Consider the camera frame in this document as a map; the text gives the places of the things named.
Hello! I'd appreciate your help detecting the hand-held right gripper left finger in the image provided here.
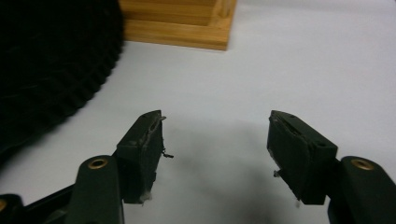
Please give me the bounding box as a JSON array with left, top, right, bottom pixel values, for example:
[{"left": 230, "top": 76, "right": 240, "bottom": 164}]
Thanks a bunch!
[{"left": 116, "top": 109, "right": 167, "bottom": 205}]

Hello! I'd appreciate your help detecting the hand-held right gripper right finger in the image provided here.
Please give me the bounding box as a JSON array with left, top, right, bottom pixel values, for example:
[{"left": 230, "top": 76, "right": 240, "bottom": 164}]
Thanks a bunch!
[{"left": 266, "top": 109, "right": 339, "bottom": 206}]

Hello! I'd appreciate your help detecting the black shoe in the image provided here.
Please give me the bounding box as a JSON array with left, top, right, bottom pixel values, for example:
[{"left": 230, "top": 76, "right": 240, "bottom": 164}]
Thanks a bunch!
[{"left": 0, "top": 0, "right": 125, "bottom": 164}]

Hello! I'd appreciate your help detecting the wooden shoe rack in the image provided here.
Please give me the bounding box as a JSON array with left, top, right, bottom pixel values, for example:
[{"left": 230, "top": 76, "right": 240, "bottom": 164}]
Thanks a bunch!
[{"left": 118, "top": 0, "right": 238, "bottom": 51}]

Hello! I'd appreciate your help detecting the white table sheet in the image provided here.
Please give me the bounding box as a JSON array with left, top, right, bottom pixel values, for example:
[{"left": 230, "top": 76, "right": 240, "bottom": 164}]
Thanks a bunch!
[{"left": 0, "top": 0, "right": 396, "bottom": 224}]

